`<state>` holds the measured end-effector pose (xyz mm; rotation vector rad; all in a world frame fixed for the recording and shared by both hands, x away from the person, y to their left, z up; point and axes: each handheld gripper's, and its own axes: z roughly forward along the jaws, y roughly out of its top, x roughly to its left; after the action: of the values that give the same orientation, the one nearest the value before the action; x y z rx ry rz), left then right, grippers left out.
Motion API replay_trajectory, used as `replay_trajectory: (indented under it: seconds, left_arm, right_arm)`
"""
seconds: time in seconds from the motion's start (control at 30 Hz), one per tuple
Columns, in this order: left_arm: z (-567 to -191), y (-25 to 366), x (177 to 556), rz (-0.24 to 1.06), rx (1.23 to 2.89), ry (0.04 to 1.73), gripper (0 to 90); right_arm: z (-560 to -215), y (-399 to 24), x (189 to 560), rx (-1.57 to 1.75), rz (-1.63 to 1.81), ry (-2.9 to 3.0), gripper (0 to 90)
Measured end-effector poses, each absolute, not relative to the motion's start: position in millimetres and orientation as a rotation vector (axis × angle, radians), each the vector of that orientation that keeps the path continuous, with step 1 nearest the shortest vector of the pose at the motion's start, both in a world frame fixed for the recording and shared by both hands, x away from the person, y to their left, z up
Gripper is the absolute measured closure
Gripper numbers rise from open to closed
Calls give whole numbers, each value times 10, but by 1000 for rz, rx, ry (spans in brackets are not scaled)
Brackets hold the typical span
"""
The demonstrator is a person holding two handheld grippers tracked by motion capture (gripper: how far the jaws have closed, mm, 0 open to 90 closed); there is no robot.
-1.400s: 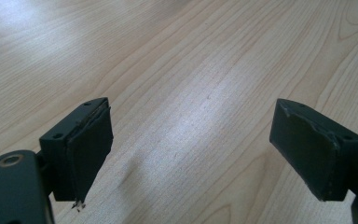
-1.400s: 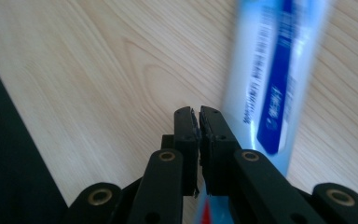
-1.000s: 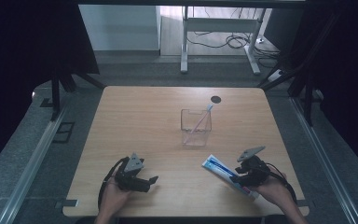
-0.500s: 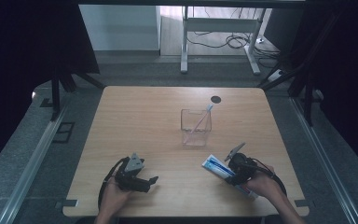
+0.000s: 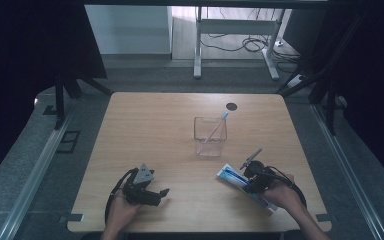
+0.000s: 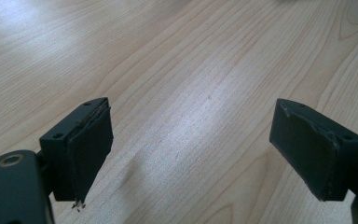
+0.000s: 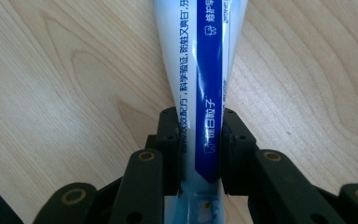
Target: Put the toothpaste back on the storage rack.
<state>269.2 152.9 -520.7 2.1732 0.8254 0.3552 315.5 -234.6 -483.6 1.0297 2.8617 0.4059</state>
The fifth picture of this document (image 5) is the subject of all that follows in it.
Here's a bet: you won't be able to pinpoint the person's right hand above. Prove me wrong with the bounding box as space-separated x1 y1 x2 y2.
262 173 302 212

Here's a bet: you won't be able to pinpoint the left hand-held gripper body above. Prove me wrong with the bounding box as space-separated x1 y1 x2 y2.
122 162 164 207

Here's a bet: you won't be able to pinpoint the dark curtain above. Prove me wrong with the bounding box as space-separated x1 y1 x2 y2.
0 0 108 193
313 0 384 196

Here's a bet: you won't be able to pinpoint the aluminium floor rail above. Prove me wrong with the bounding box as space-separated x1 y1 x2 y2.
0 99 78 240
309 103 382 240

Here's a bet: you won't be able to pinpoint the clear plastic cup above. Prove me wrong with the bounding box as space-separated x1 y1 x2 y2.
193 116 229 158

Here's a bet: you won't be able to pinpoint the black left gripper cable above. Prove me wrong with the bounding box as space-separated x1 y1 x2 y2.
104 167 140 225

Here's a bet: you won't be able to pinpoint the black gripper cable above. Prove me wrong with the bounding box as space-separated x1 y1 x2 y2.
104 167 140 225
265 165 308 209

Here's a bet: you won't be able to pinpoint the white cabinet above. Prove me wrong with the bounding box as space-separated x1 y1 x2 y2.
84 4 174 55

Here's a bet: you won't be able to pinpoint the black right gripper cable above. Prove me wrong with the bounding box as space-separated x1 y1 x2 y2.
265 165 308 209

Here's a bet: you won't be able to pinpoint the black floor cables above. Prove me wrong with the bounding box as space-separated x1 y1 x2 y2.
199 7 302 73

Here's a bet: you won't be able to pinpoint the person's left hand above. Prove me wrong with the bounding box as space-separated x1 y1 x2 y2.
107 189 142 232

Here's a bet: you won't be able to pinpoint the black metal stand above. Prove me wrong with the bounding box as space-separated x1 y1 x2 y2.
54 65 115 131
275 13 365 136

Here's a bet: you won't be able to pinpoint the blue and white toothpaste tube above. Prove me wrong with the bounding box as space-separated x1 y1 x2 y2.
216 163 279 213

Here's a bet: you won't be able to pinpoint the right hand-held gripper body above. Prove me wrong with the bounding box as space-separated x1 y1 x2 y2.
239 147 277 195

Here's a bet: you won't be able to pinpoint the pink toothbrush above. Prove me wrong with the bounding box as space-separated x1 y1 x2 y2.
204 111 230 145

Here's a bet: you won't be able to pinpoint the white metal desk frame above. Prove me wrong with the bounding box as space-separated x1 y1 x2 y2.
193 6 286 81

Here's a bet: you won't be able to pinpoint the black floor bracket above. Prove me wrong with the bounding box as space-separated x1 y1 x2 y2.
55 130 81 155

